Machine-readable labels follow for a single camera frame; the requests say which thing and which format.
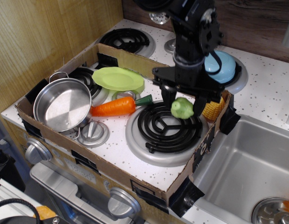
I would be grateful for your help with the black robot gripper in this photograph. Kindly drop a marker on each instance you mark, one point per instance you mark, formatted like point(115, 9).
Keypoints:
point(193, 81)

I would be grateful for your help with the green toy broccoli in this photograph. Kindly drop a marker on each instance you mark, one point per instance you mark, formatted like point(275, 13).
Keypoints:
point(182, 108)

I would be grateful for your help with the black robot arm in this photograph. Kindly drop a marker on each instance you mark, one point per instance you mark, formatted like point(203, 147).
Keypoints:
point(197, 35)

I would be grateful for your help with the silver metal pan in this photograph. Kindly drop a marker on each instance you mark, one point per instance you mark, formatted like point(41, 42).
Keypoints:
point(64, 105)

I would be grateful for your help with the yellow toy corn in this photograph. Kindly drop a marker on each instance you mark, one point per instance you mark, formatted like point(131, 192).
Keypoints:
point(213, 109)

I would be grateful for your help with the blue plastic bowl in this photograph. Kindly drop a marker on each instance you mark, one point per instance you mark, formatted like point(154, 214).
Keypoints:
point(226, 72)

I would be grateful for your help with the silver stovetop knob middle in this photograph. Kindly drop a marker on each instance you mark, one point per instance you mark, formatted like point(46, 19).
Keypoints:
point(121, 94)

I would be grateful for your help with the silver stovetop knob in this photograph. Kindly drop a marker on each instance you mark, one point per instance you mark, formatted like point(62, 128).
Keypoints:
point(94, 134)
point(169, 46)
point(121, 94)

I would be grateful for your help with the front right black burner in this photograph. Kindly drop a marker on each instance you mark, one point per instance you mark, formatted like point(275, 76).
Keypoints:
point(156, 137)

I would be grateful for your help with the black burner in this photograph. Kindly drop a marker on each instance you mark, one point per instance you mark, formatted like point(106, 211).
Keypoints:
point(240, 78)
point(98, 93)
point(156, 137)
point(131, 40)

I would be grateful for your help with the silver stovetop knob back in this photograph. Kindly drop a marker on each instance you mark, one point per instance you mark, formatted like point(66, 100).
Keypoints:
point(169, 46)

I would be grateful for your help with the back right black burner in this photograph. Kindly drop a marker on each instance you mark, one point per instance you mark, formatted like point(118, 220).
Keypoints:
point(240, 78)

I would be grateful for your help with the orange toy carrot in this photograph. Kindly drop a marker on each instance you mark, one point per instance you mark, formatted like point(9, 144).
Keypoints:
point(121, 106)

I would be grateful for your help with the light green plastic plate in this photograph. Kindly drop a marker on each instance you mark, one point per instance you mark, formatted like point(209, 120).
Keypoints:
point(119, 79)

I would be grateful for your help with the back left black burner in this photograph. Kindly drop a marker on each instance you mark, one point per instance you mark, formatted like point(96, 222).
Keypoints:
point(131, 40)

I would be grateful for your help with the silver hanging ladle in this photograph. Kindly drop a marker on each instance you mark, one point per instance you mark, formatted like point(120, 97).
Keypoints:
point(159, 18)

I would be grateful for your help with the brown cardboard fence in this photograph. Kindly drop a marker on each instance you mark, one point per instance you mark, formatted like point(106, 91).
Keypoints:
point(113, 164)

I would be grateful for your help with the silver toy sink basin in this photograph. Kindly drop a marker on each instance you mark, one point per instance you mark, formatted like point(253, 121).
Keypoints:
point(247, 165)

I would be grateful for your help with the silver stovetop knob front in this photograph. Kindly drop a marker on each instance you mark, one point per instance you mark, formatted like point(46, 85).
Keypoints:
point(94, 134)

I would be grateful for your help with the front left black burner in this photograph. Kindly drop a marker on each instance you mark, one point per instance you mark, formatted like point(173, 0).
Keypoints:
point(98, 93)

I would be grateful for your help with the silver oven knob right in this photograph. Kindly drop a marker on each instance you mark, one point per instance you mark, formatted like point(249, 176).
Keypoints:
point(121, 204)

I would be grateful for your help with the silver oven knob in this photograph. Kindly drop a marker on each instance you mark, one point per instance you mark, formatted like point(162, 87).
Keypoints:
point(36, 152)
point(121, 204)

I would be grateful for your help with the silver sink drain strainer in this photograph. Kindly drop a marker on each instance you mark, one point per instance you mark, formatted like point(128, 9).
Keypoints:
point(270, 211)

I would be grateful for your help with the silver oven knob left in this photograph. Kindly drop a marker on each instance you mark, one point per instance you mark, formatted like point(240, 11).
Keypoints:
point(36, 152)

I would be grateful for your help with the orange object bottom left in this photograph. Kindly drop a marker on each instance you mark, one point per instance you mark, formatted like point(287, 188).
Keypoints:
point(45, 212)

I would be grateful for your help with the silver oven door handle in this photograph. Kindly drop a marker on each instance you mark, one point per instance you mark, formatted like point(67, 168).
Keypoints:
point(78, 202)

